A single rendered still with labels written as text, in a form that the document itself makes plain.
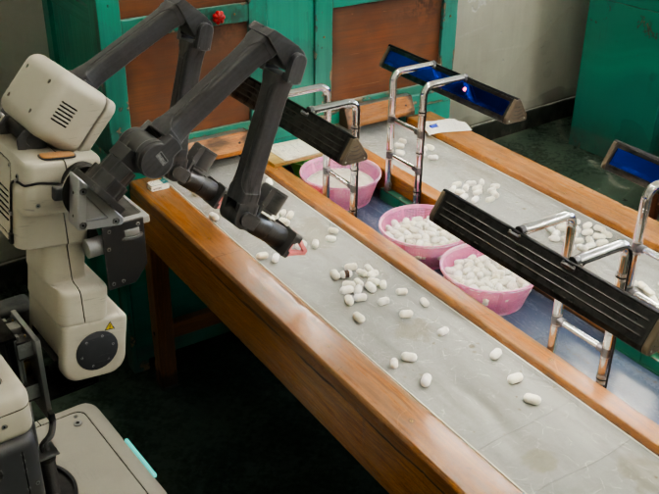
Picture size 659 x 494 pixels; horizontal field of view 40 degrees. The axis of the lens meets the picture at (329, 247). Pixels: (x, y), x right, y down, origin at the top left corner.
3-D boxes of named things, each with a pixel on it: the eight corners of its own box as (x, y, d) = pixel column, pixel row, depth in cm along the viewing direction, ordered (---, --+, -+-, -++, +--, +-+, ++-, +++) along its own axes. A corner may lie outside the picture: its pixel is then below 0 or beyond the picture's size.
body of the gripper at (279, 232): (281, 221, 229) (261, 209, 224) (302, 237, 222) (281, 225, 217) (267, 242, 230) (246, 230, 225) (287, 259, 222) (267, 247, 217)
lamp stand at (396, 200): (416, 222, 285) (426, 85, 263) (379, 198, 300) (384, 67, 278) (463, 208, 294) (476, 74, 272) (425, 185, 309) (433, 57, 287)
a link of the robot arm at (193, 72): (177, 13, 234) (198, 22, 227) (196, 15, 238) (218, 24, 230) (150, 171, 248) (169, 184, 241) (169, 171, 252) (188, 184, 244)
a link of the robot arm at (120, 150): (103, 156, 187) (116, 166, 183) (136, 120, 188) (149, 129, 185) (129, 181, 194) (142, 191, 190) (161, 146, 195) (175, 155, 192)
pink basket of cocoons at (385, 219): (439, 286, 252) (441, 256, 247) (359, 257, 265) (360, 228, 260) (483, 248, 271) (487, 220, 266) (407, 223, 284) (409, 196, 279)
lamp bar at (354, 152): (342, 167, 232) (342, 140, 228) (228, 96, 277) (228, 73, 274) (368, 160, 236) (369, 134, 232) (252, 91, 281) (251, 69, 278)
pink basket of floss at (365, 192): (371, 220, 286) (372, 192, 281) (289, 210, 292) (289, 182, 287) (387, 185, 308) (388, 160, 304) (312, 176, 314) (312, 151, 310)
